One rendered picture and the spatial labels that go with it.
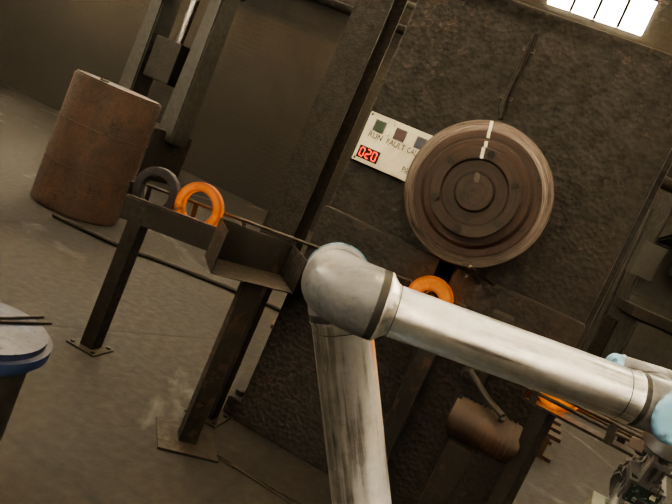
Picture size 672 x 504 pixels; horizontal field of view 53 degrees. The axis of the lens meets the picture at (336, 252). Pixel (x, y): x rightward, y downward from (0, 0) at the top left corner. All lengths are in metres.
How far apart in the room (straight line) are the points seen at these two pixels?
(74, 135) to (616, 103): 3.28
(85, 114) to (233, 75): 5.04
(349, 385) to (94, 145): 3.55
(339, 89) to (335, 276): 4.05
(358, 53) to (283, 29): 4.29
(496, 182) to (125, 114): 2.93
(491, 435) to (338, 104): 3.37
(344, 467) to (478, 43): 1.61
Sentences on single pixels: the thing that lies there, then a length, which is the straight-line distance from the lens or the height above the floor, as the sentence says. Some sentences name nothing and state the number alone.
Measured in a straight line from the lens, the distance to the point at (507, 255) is 2.20.
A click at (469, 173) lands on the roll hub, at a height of 1.16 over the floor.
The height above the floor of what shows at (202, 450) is 0.01.
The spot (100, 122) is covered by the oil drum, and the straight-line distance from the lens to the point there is 4.55.
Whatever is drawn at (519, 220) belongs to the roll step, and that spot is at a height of 1.09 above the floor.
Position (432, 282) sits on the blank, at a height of 0.79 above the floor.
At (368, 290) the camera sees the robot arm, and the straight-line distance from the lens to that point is 1.03.
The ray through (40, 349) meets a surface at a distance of 1.58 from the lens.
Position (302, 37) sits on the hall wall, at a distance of 9.18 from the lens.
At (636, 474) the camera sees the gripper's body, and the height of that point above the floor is 0.73.
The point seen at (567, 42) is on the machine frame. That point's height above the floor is 1.68.
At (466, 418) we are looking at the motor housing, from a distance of 2.11.
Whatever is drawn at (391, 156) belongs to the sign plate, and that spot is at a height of 1.12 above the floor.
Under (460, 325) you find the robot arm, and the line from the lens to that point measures 1.07.
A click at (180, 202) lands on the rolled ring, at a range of 2.55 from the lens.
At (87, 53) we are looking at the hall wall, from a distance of 10.68.
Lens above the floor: 1.06
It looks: 8 degrees down
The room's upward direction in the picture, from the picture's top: 24 degrees clockwise
